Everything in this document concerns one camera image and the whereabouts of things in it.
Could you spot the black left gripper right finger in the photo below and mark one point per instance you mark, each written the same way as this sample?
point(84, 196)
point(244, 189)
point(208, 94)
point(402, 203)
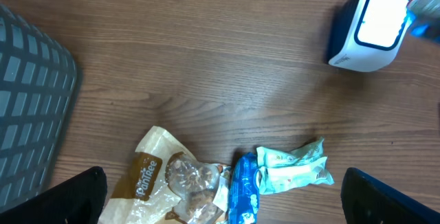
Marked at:
point(367, 200)

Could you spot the grey plastic mesh basket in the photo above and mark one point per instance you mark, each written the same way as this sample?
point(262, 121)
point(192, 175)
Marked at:
point(40, 82)

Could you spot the beige Pantree snack bag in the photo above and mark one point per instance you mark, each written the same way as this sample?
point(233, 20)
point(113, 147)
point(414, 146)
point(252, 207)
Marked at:
point(166, 184)

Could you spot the white barcode scanner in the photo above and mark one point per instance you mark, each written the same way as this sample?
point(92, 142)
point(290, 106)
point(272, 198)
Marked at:
point(367, 34)

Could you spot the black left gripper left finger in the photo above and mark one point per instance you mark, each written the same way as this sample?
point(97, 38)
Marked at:
point(76, 201)

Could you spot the green clear candy bag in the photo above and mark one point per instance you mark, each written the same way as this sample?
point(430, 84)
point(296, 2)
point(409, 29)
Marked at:
point(424, 16)

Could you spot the teal white snack packet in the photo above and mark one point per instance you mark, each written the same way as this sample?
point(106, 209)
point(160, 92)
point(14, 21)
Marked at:
point(282, 171)

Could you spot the blue Oreo cookie pack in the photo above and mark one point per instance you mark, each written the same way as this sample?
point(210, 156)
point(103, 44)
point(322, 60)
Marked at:
point(244, 196)

